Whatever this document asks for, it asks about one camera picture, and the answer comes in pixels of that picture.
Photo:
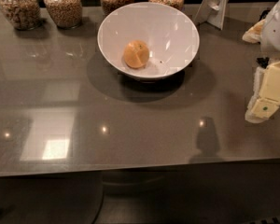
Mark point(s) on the orange fruit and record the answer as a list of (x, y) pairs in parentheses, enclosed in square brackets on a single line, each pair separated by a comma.
[(136, 54)]

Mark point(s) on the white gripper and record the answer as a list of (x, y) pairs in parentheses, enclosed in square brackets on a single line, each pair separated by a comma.
[(277, 32)]

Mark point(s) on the glass jar of grains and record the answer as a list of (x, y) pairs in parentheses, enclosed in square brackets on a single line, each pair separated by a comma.
[(66, 14)]

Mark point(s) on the glass jar of nuts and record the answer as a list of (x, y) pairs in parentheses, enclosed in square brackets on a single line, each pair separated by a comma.
[(22, 14)]

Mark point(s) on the white folded card stand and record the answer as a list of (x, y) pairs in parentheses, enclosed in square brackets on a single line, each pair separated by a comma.
[(212, 12)]

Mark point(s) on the white ceramic bowl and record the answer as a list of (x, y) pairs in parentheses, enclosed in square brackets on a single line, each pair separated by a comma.
[(171, 37)]

